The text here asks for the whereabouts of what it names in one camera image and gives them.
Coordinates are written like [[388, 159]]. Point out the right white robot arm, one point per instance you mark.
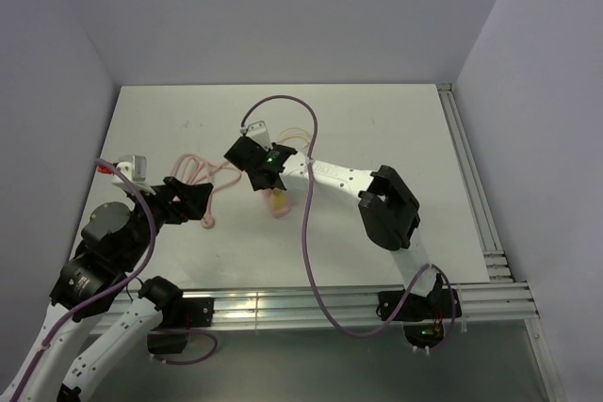
[[387, 207]]

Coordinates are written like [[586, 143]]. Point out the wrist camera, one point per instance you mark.
[[133, 168], [258, 132]]

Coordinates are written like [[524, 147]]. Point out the aluminium side rail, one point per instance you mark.
[[492, 250]]

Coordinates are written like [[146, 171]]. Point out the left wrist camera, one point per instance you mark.
[[133, 168]]

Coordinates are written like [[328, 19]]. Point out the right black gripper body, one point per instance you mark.
[[256, 185]]

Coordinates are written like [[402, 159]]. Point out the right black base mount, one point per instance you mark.
[[424, 318]]

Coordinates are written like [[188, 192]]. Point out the yellow plug adapter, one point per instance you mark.
[[278, 194]]

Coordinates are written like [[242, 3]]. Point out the aluminium front rail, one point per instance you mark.
[[353, 307]]

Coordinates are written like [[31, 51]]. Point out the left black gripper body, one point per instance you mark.
[[163, 210]]

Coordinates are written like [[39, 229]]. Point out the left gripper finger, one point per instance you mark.
[[191, 200], [173, 185]]

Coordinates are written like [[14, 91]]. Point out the pink power strip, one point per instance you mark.
[[277, 208]]

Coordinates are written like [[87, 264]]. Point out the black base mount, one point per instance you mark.
[[424, 318], [185, 314]]

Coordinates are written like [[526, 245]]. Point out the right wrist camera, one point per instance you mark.
[[258, 132]]

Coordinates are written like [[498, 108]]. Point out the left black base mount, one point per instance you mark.
[[185, 314]]

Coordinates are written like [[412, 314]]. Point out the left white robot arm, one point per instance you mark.
[[116, 244]]

